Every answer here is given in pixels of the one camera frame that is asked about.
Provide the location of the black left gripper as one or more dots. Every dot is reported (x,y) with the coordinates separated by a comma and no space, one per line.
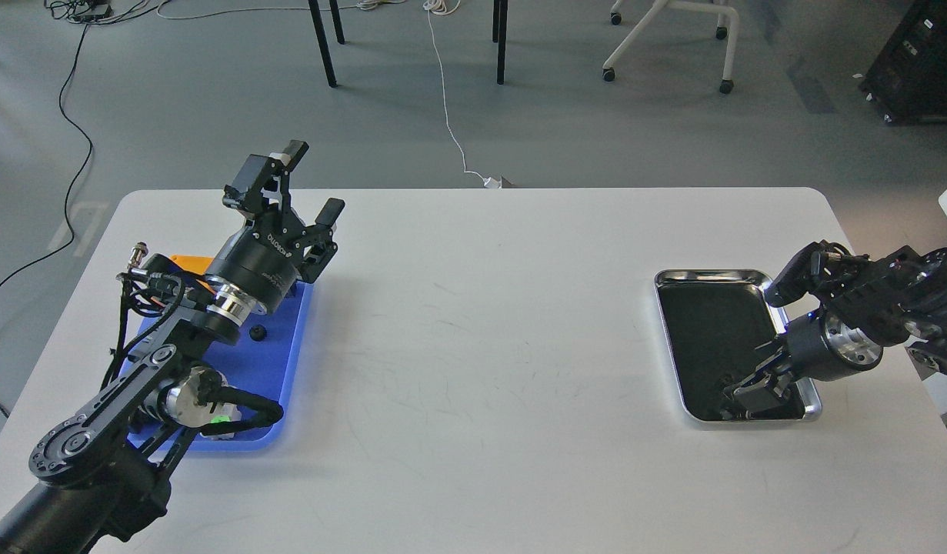
(259,264)

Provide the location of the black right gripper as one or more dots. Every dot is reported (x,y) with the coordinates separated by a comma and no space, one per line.
(818,346)

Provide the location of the small black gear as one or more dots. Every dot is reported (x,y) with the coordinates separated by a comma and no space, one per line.
(257,333)

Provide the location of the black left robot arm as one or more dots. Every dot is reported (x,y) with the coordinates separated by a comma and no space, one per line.
(106,470)

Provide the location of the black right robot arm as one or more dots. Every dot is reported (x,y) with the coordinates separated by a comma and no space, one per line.
(865,306)

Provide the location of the green white connector part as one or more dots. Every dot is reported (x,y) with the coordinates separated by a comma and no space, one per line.
(222,419)

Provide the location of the silver metal tray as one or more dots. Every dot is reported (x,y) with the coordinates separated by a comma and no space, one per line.
(713,320)

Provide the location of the orange plastic box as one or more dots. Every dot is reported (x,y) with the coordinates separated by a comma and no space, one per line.
(193,264)

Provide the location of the blue plastic tray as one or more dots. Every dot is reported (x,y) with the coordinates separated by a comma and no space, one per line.
(266,368)

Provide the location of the white rolling chair base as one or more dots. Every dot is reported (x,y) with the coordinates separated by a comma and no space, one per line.
(727,31)

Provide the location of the black equipment case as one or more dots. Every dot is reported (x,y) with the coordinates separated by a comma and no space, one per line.
(908,80)

